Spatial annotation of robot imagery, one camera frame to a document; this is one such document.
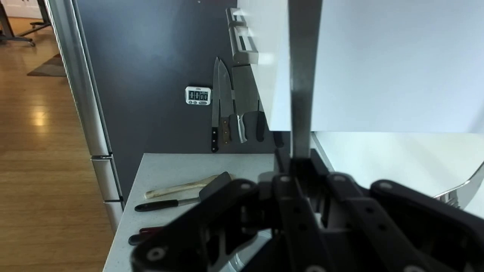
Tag small black handled knife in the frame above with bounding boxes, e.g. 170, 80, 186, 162
252, 95, 266, 144

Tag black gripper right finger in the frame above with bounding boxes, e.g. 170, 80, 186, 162
304, 148, 484, 272

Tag stainless steel refrigerator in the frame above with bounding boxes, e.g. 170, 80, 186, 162
43, 0, 127, 239

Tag wooden utensil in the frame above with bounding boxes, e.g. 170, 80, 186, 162
143, 172, 223, 201

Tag wooden handled knife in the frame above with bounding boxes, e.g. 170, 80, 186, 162
219, 70, 234, 147

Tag black spatula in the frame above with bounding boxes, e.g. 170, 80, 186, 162
133, 171, 232, 213

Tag white digital timer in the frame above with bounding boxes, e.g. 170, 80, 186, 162
183, 85, 213, 107

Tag silver slotted spatula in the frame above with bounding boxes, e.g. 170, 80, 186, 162
434, 162, 484, 209

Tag dark red handled knife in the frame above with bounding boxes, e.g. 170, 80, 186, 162
137, 225, 163, 237

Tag dark furniture legs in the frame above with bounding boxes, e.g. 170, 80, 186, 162
0, 0, 51, 47

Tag silver utensil with handle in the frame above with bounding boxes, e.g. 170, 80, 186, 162
287, 0, 325, 162

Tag white upper cabinet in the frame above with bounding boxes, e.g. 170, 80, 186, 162
236, 0, 293, 133

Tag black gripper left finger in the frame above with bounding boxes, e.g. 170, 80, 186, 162
131, 148, 323, 272

